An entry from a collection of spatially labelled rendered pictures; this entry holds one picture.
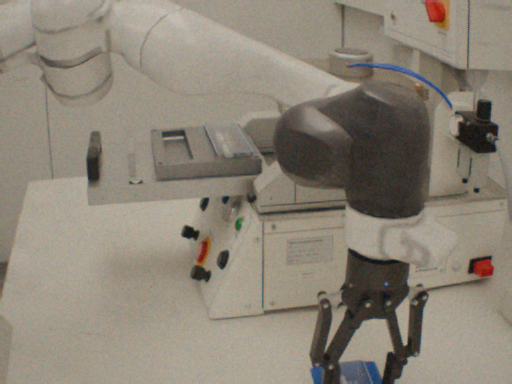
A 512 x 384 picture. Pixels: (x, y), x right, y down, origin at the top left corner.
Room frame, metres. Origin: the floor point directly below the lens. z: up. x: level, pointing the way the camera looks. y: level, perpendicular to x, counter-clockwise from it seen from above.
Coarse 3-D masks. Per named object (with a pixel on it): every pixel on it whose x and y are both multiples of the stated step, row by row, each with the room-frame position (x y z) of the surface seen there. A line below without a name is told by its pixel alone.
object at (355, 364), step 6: (354, 360) 0.75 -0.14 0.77; (360, 360) 0.75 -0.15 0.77; (342, 366) 0.74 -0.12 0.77; (348, 366) 0.74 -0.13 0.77; (354, 366) 0.73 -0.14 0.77; (360, 366) 0.73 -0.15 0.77; (342, 372) 0.72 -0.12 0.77; (348, 372) 0.72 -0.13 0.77; (354, 372) 0.72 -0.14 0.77; (360, 372) 0.72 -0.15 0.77; (366, 372) 0.72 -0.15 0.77; (342, 378) 0.71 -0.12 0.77; (348, 378) 0.71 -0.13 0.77; (354, 378) 0.71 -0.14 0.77; (360, 378) 0.70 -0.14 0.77; (366, 378) 0.70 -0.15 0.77
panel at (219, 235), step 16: (208, 208) 1.16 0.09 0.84; (240, 208) 1.00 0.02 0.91; (192, 224) 1.21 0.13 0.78; (208, 224) 1.11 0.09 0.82; (224, 224) 1.03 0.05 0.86; (192, 240) 1.16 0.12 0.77; (208, 240) 1.07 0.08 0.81; (224, 240) 1.00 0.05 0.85; (240, 240) 0.93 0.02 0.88; (192, 256) 1.12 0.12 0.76; (208, 256) 1.03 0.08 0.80; (224, 272) 0.93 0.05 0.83; (208, 288) 0.96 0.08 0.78; (208, 304) 0.92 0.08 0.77
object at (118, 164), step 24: (120, 144) 1.14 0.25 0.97; (144, 144) 1.14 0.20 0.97; (120, 168) 1.01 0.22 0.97; (144, 168) 1.01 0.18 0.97; (264, 168) 1.01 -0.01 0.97; (96, 192) 0.92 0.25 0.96; (120, 192) 0.93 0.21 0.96; (144, 192) 0.94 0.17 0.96; (168, 192) 0.94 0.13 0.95; (192, 192) 0.95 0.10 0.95; (216, 192) 0.96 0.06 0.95; (240, 192) 0.97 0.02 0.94
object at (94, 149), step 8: (96, 136) 1.06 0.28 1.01; (96, 144) 1.02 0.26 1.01; (88, 152) 0.98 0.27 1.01; (96, 152) 0.98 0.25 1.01; (88, 160) 0.96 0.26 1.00; (96, 160) 0.96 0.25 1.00; (88, 168) 0.95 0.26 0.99; (96, 168) 0.96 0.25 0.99; (88, 176) 0.95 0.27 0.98; (96, 176) 0.96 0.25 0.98
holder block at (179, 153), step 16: (176, 128) 1.15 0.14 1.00; (192, 128) 1.15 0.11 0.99; (240, 128) 1.15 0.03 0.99; (160, 144) 1.06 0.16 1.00; (176, 144) 1.10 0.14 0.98; (192, 144) 1.05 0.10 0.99; (208, 144) 1.05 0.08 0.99; (160, 160) 0.97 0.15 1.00; (176, 160) 0.97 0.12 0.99; (192, 160) 0.97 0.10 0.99; (208, 160) 0.97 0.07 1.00; (224, 160) 0.97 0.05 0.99; (240, 160) 0.98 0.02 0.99; (256, 160) 0.98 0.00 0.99; (160, 176) 0.95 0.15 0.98; (176, 176) 0.96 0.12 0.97; (192, 176) 0.96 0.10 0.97
